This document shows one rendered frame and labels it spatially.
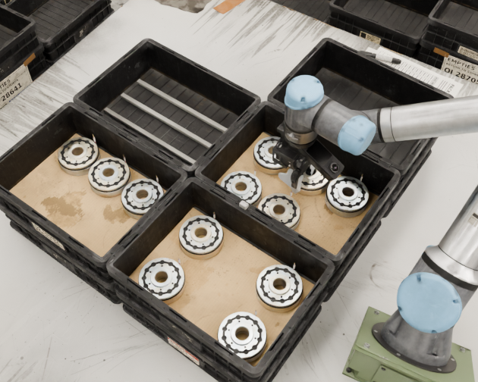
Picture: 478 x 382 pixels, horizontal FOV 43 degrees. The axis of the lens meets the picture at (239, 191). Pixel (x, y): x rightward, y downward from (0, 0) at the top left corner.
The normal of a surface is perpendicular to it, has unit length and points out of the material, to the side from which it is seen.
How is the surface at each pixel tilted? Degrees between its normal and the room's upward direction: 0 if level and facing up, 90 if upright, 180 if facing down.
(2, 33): 0
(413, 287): 54
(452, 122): 65
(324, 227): 0
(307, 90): 4
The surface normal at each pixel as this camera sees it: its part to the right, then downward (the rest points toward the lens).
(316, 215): 0.00, -0.57
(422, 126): -0.39, 0.43
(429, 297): -0.50, 0.19
